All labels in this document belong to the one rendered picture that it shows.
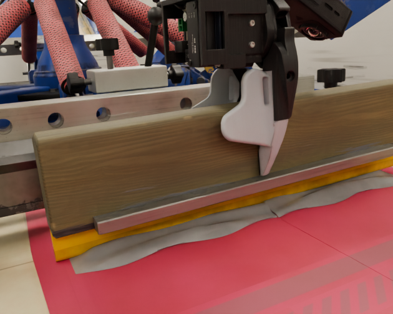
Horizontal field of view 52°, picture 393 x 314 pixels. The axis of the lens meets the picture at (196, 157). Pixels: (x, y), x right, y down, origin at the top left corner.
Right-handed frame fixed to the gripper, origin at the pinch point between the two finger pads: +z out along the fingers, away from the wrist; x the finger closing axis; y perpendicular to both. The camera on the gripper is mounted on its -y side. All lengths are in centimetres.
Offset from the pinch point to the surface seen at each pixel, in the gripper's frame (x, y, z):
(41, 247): -3.1, 19.5, 5.4
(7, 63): -420, 0, -1
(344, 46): -179, -200, -4
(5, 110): -29.4, 19.6, -2.9
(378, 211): 6.9, -8.4, 5.3
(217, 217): 1.1, 5.0, 4.8
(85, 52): -87, -4, -9
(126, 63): -54, -5, -7
